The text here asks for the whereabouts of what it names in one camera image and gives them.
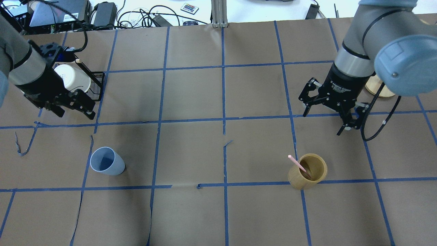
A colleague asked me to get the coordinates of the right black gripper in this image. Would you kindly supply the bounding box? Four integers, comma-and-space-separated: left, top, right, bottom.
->
298, 64, 370, 136

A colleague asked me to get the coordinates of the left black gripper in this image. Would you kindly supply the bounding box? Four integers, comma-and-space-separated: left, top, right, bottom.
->
23, 70, 96, 120

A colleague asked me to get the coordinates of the pink chopstick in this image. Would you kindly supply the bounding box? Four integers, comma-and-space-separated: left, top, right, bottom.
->
287, 155, 312, 179

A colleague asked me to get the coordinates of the blue-grey plastic cup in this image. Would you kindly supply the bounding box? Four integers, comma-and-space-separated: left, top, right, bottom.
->
89, 147, 126, 176

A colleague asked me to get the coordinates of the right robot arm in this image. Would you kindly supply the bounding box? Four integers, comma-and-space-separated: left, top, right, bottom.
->
299, 0, 437, 141

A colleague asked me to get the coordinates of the bamboo chopstick holder cup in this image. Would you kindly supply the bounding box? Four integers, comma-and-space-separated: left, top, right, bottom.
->
287, 153, 328, 190

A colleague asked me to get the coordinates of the white mug on rack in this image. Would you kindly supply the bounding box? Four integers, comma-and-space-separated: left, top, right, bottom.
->
54, 64, 91, 92

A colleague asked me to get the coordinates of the wooden mug tree stand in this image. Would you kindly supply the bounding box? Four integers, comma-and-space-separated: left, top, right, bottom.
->
365, 75, 395, 98

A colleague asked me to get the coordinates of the black computer box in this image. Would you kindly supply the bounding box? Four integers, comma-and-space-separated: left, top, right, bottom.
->
29, 0, 91, 34

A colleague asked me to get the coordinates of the black power adapter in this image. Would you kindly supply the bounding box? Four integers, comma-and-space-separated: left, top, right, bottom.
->
92, 2, 117, 26

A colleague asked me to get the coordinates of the remote control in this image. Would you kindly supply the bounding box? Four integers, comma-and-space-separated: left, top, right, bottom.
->
180, 3, 199, 15

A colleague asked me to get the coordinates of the black wire mug rack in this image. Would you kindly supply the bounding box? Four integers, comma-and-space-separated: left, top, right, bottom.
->
54, 58, 105, 102

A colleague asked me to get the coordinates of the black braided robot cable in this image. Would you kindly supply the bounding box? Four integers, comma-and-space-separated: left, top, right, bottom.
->
361, 95, 402, 141

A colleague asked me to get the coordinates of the aluminium frame post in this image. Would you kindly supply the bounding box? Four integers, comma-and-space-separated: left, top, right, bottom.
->
211, 0, 228, 28

